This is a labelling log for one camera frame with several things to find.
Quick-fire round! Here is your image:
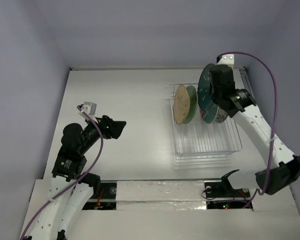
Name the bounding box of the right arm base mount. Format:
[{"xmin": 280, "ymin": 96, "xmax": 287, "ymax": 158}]
[{"xmin": 201, "ymin": 169, "xmax": 251, "ymax": 210}]

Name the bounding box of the green plate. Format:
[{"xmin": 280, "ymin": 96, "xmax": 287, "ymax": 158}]
[{"xmin": 183, "ymin": 85, "xmax": 198, "ymax": 124}]

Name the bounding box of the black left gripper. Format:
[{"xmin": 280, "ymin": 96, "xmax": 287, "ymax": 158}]
[{"xmin": 79, "ymin": 113, "xmax": 126, "ymax": 153}]

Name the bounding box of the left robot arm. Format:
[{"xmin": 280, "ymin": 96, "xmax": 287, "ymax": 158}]
[{"xmin": 20, "ymin": 113, "xmax": 127, "ymax": 240}]

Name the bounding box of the white wire dish rack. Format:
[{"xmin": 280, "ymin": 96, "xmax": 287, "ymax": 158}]
[{"xmin": 168, "ymin": 83, "xmax": 243, "ymax": 161}]

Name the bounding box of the white foam block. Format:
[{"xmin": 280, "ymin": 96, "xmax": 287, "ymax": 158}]
[{"xmin": 115, "ymin": 180, "xmax": 207, "ymax": 211}]

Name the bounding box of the red plate with teal flower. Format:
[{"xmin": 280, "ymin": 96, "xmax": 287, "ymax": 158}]
[{"xmin": 200, "ymin": 103, "xmax": 218, "ymax": 124}]

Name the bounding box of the white blue patterned plate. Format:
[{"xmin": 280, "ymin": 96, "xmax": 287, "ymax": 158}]
[{"xmin": 214, "ymin": 106, "xmax": 228, "ymax": 124}]

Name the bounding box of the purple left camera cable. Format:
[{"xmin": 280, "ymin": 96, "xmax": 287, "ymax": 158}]
[{"xmin": 19, "ymin": 104, "xmax": 105, "ymax": 240}]

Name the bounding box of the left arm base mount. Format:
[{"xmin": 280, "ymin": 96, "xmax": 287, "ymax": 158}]
[{"xmin": 82, "ymin": 181, "xmax": 117, "ymax": 211}]

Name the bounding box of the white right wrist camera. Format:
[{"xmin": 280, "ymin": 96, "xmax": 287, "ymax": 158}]
[{"xmin": 216, "ymin": 54, "xmax": 235, "ymax": 69}]

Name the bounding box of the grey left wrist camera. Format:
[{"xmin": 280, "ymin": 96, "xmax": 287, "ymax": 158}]
[{"xmin": 77, "ymin": 101, "xmax": 97, "ymax": 118}]

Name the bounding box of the beige floral plate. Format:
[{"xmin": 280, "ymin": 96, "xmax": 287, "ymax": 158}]
[{"xmin": 173, "ymin": 84, "xmax": 190, "ymax": 125}]

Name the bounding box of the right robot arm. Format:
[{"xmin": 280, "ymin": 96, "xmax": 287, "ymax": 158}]
[{"xmin": 208, "ymin": 64, "xmax": 300, "ymax": 195}]

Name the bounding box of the dark teal plate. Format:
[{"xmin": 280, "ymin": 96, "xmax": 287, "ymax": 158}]
[{"xmin": 197, "ymin": 63, "xmax": 215, "ymax": 111}]

